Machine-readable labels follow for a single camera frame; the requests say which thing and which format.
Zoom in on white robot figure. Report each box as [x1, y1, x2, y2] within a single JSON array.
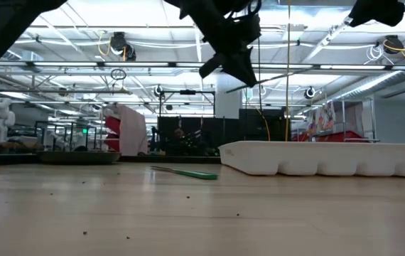
[[0, 97, 17, 143]]

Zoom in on black hanging cable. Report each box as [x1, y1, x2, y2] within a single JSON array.
[[256, 35, 262, 111]]

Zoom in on colourful poster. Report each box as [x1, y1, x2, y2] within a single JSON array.
[[307, 102, 337, 136]]

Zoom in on black gantry frame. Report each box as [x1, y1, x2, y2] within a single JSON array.
[[158, 89, 217, 118]]

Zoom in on black tall cabinet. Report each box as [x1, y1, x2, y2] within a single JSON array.
[[238, 108, 291, 143]]

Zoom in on black partition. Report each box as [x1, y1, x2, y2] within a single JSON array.
[[157, 116, 241, 156]]

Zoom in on red low bins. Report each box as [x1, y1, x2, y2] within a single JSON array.
[[291, 130, 365, 143]]

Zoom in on white plastic cutlery tray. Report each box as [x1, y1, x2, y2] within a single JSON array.
[[218, 140, 405, 178]]

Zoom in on red object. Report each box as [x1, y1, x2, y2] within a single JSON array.
[[103, 115, 122, 152]]

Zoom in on gold knife green handle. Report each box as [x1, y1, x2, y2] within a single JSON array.
[[150, 164, 220, 181]]

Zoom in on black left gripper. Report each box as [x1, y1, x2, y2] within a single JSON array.
[[180, 0, 262, 89]]

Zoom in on pink cloth cover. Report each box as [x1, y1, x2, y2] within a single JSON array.
[[117, 103, 150, 157]]

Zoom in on black rack frame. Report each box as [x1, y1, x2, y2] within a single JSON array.
[[34, 120, 99, 152]]

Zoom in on grey metal rack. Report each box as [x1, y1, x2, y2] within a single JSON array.
[[308, 99, 376, 143]]

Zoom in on white column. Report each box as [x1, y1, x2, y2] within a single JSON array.
[[215, 73, 243, 120]]

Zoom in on black round plate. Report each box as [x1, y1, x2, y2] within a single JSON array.
[[36, 151, 122, 166]]

